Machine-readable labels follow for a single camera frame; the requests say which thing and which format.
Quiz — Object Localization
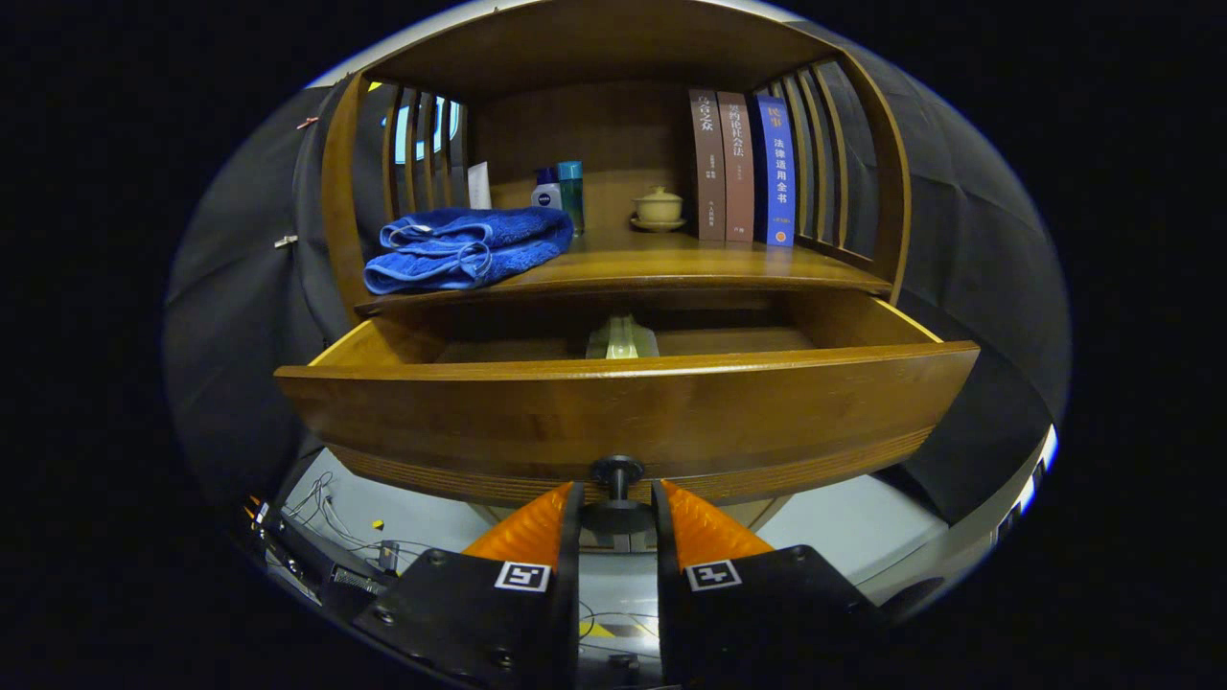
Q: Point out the beige lidded teacup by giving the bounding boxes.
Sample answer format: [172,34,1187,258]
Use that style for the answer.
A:
[630,186,687,233]

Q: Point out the teal glass bottle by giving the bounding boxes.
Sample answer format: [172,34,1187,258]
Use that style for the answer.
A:
[557,160,586,237]

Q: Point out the blue book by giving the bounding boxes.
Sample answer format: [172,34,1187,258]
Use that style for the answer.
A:
[753,93,797,248]

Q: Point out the bundle of thin cables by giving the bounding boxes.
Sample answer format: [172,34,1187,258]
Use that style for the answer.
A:
[283,468,432,566]

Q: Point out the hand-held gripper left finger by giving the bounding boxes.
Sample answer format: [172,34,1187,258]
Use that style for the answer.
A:
[353,481,585,690]

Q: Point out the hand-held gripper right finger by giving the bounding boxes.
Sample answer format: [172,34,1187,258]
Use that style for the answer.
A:
[653,479,890,690]

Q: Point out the wooden countertop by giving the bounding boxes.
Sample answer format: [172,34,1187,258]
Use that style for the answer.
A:
[355,230,892,312]

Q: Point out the dark brown book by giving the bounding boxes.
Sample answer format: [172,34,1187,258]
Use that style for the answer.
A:
[688,89,727,242]

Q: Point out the black floor equipment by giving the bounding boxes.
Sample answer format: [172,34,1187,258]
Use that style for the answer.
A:
[251,498,408,619]

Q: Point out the folded blue towel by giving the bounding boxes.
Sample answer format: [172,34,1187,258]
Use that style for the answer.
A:
[362,206,576,296]

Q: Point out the white appliance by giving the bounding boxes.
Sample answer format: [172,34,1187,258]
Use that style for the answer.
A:
[997,425,1060,542]

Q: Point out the reddish brown book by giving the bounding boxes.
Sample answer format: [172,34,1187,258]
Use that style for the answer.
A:
[717,91,756,244]

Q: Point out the brown wooden drawer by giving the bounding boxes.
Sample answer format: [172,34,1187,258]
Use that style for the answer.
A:
[275,290,982,536]

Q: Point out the brown wooden cabinet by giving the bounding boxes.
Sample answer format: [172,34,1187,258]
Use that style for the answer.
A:
[319,0,912,557]

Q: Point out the yellow black floor tape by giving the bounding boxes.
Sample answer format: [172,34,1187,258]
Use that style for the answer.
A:
[580,618,662,643]

